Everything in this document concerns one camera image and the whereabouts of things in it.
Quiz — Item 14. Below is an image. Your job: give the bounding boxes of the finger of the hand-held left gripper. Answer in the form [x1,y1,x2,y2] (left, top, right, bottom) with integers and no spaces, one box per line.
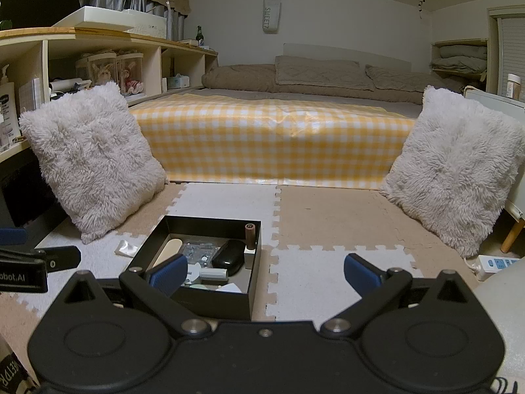
[0,228,28,248]
[37,246,81,272]

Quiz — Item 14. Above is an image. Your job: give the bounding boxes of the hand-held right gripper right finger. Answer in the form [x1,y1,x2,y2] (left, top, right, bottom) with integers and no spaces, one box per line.
[320,253,480,339]

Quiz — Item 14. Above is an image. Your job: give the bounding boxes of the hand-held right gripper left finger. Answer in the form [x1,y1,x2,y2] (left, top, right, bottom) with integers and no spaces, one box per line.
[53,253,214,339]

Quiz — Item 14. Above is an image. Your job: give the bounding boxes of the clear plastic screw case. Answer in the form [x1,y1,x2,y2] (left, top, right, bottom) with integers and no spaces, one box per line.
[180,240,222,269]

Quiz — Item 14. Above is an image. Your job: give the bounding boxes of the grey watch link remover tool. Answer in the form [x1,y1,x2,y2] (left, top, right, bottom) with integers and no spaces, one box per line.
[182,267,229,288]

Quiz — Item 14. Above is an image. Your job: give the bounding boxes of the glossy black case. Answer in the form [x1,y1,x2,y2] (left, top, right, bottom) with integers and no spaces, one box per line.
[211,240,247,276]

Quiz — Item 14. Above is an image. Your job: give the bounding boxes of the black cardboard box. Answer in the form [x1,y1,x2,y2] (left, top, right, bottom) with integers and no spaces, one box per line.
[123,215,262,321]

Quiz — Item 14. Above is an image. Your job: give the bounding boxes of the white satin ribbon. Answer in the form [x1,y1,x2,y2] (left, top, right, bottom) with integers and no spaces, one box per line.
[115,240,149,257]

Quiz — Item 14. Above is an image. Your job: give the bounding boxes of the foam puzzle mat tiles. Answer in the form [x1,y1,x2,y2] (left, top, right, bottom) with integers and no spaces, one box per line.
[0,181,485,329]

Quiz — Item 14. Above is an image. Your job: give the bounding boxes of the fluffy white cushion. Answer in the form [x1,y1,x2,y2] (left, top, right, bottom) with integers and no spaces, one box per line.
[379,85,525,259]
[18,82,168,245]

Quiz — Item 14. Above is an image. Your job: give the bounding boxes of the white pump lotion bottle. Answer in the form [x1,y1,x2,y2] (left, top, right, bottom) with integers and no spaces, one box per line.
[0,65,19,150]

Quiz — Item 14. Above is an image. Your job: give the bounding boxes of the white power strip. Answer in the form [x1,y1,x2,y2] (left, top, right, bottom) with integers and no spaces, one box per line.
[478,254,523,274]

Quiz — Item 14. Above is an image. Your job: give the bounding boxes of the light grey cloth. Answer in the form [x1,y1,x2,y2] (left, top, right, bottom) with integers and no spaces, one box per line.
[472,260,525,378]

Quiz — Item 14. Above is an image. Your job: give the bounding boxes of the yellow checkered bed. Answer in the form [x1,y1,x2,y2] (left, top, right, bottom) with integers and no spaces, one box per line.
[129,94,417,191]

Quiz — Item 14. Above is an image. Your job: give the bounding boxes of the rolled white paper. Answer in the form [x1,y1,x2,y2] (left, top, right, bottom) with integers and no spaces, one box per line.
[49,78,91,91]

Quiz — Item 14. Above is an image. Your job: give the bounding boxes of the grey bed mattress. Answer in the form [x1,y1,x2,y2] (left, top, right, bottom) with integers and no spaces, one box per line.
[164,86,427,121]

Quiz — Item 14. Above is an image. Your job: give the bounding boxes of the clear doll display case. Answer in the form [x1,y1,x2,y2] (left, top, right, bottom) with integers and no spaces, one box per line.
[76,54,119,87]
[116,53,145,97]

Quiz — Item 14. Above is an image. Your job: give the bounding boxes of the brown bed pillow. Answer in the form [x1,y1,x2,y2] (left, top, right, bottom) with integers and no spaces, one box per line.
[365,65,464,105]
[275,55,376,91]

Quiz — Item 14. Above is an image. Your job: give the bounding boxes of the wooden shelf unit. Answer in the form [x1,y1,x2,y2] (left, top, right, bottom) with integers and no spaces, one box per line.
[0,27,219,165]

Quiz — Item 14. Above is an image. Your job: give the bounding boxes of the white headboard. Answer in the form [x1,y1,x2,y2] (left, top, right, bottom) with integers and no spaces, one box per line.
[284,42,412,75]

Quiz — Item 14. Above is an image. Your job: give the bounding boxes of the white cabinet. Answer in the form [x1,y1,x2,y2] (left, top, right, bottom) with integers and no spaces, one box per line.
[463,86,525,255]

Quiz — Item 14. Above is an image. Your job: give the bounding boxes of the flat white box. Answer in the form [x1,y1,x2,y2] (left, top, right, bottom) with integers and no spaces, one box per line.
[53,6,136,33]

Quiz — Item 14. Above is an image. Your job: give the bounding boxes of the folded grey blankets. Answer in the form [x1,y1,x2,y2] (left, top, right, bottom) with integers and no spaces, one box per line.
[430,44,489,75]

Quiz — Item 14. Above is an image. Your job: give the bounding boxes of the jar with white lid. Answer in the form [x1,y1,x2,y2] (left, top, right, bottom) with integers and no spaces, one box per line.
[505,73,521,99]

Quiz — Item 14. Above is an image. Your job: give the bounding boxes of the white shoe box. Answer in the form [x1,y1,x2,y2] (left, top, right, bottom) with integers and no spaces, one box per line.
[123,8,168,41]

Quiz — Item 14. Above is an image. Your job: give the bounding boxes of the silver curtain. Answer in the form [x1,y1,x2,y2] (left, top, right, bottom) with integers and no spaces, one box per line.
[80,0,185,42]

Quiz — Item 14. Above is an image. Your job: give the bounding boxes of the white slatted door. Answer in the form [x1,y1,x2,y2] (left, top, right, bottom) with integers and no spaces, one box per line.
[487,6,525,101]

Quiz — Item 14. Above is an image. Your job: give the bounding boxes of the printed strap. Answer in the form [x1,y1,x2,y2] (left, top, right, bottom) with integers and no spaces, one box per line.
[0,337,39,394]

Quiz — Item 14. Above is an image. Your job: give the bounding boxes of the small wooden wall shelf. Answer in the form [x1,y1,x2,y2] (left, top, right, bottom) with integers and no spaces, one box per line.
[430,40,489,87]

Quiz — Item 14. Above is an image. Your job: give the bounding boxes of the white hanging wall pouch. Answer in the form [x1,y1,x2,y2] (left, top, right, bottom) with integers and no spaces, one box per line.
[261,0,282,34]

